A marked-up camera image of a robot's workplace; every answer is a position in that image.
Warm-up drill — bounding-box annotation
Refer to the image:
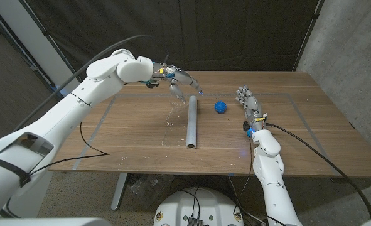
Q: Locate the plastic wrap roll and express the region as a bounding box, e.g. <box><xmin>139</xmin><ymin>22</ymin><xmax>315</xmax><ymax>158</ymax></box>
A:
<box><xmin>185</xmin><ymin>95</ymin><xmax>198</xmax><ymax>149</ymax></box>

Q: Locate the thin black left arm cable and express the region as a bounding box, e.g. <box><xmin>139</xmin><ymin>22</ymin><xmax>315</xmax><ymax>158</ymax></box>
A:
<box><xmin>28</xmin><ymin>121</ymin><xmax>110</xmax><ymax>176</ymax></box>

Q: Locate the blue spiky ball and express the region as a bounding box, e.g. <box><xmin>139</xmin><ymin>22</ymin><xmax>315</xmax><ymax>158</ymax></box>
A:
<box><xmin>214</xmin><ymin>100</ymin><xmax>227</xmax><ymax>114</ymax></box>

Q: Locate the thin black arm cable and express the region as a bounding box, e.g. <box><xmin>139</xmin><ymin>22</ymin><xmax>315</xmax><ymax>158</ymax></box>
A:
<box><xmin>28</xmin><ymin>121</ymin><xmax>110</xmax><ymax>176</ymax></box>
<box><xmin>234</xmin><ymin>137</ymin><xmax>255</xmax><ymax>220</ymax></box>

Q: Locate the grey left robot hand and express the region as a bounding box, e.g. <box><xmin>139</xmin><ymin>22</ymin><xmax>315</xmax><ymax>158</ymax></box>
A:
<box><xmin>147</xmin><ymin>62</ymin><xmax>204</xmax><ymax>104</ymax></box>

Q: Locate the grey tape outline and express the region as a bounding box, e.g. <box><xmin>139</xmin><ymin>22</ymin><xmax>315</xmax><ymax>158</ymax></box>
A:
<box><xmin>72</xmin><ymin>92</ymin><xmax>340</xmax><ymax>176</ymax></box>

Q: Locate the black backdrop curtain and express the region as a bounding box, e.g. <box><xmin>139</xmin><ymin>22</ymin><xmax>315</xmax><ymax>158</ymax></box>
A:
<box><xmin>18</xmin><ymin>0</ymin><xmax>323</xmax><ymax>89</ymax></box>

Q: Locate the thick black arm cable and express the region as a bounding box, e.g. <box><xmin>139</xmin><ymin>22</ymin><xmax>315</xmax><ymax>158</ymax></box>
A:
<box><xmin>264</xmin><ymin>122</ymin><xmax>371</xmax><ymax>220</ymax></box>
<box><xmin>12</xmin><ymin>34</ymin><xmax>170</xmax><ymax>132</ymax></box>

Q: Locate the black electronics box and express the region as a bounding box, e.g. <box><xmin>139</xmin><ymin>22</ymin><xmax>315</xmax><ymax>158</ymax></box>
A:
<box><xmin>187</xmin><ymin>216</ymin><xmax>204</xmax><ymax>226</ymax></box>

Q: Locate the clear plastic bag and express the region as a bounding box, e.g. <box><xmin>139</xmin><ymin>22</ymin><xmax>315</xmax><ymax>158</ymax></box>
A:
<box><xmin>130</xmin><ymin>174</ymin><xmax>173</xmax><ymax>210</ymax></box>

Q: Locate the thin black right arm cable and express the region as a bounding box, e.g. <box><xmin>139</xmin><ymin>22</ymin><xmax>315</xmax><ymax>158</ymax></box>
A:
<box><xmin>234</xmin><ymin>137</ymin><xmax>255</xmax><ymax>220</ymax></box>

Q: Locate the black backdrop stand pole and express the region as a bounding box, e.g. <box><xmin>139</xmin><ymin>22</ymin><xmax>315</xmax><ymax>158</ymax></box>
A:
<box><xmin>293</xmin><ymin>0</ymin><xmax>326</xmax><ymax>72</ymax></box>
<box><xmin>18</xmin><ymin>0</ymin><xmax>86</xmax><ymax>89</ymax></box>

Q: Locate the white table leg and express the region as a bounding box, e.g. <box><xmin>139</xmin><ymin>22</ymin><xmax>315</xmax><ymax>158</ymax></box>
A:
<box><xmin>111</xmin><ymin>173</ymin><xmax>129</xmax><ymax>211</ymax></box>

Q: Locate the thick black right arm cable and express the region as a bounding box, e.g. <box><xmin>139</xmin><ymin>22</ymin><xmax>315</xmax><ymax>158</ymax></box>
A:
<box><xmin>264</xmin><ymin>122</ymin><xmax>371</xmax><ymax>220</ymax></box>

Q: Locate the clear plastic wrap film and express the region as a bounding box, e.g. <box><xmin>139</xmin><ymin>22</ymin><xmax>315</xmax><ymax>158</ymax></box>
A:
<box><xmin>161</xmin><ymin>100</ymin><xmax>189</xmax><ymax>148</ymax></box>

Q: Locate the white robot torso base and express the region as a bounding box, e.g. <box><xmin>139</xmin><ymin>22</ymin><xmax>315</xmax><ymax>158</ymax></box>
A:
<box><xmin>153</xmin><ymin>187</ymin><xmax>245</xmax><ymax>226</ymax></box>

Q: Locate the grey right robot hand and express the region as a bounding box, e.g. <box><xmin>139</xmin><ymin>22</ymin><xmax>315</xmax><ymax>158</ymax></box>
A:
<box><xmin>235</xmin><ymin>84</ymin><xmax>268</xmax><ymax>138</ymax></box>

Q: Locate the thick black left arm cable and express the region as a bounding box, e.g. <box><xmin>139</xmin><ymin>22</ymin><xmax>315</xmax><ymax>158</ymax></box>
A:
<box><xmin>12</xmin><ymin>34</ymin><xmax>170</xmax><ymax>132</ymax></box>

